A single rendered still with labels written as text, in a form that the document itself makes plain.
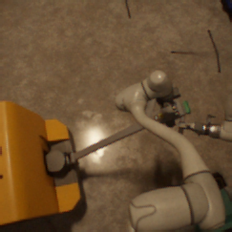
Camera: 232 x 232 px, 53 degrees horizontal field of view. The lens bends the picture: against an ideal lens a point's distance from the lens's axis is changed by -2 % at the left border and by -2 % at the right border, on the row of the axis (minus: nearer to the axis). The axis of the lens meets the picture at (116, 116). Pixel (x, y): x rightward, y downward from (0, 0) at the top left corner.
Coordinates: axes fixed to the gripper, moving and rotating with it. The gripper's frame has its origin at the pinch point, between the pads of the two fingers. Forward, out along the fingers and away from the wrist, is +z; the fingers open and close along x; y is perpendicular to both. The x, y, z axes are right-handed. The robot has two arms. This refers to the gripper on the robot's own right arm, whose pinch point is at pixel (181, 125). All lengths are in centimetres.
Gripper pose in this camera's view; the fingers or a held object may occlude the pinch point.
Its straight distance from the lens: 152.6
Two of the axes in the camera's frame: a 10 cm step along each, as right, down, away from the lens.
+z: -9.0, -1.4, 4.2
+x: 3.8, 2.4, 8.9
